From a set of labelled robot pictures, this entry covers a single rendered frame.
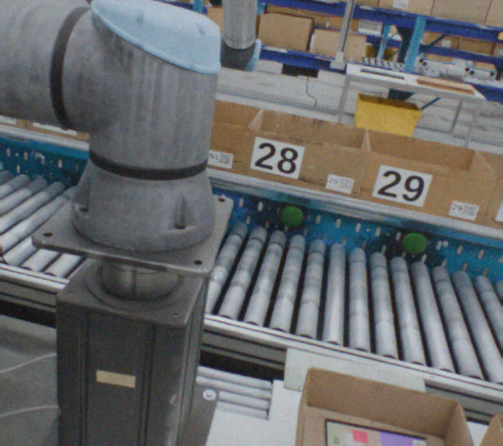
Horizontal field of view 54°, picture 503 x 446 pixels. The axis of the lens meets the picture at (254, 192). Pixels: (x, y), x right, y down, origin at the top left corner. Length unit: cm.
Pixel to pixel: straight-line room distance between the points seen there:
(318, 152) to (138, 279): 101
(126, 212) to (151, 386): 26
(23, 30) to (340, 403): 82
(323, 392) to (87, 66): 72
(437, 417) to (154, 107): 77
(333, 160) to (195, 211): 101
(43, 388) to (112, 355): 139
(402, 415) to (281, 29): 513
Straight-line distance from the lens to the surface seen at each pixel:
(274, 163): 161
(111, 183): 60
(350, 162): 159
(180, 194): 60
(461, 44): 1045
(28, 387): 212
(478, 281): 170
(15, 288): 137
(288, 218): 159
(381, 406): 104
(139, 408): 77
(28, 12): 64
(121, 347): 71
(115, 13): 56
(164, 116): 56
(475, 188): 166
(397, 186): 162
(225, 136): 161
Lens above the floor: 149
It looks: 23 degrees down
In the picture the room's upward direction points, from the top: 9 degrees clockwise
